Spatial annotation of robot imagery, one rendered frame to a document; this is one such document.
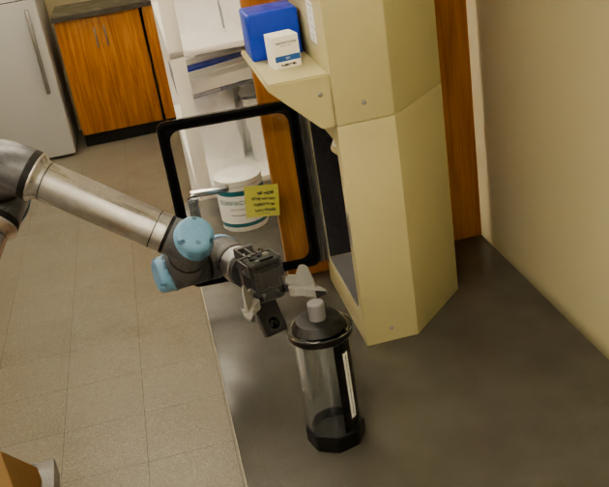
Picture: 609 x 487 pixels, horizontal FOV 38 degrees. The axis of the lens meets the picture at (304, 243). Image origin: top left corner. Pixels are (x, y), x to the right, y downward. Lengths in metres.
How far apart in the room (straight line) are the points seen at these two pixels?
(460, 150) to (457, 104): 0.11
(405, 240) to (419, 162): 0.15
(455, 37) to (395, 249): 0.55
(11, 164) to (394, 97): 0.70
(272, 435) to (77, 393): 2.16
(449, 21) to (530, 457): 0.99
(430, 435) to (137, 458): 1.84
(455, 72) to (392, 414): 0.83
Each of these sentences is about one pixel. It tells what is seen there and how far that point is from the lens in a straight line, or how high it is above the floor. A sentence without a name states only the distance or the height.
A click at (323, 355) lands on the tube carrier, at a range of 1.43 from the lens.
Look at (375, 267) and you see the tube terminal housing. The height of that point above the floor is 1.11.
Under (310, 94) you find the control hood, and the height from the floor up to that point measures 1.48.
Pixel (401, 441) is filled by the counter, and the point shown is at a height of 0.94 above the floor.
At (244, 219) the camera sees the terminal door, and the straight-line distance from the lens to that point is 1.97.
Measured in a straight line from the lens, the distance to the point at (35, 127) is 6.64.
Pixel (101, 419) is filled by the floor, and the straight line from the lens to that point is 3.50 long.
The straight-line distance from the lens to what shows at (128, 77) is 6.66.
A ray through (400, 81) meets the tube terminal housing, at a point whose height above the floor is 1.46.
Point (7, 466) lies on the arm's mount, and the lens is 1.45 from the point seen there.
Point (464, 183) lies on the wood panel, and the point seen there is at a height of 1.09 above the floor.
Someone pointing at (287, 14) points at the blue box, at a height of 1.59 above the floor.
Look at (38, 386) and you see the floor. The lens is 3.84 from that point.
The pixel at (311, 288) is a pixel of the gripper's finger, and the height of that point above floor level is 1.15.
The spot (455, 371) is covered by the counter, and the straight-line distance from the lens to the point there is 1.70.
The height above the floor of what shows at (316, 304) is 1.21.
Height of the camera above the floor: 1.90
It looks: 25 degrees down
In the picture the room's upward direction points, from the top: 9 degrees counter-clockwise
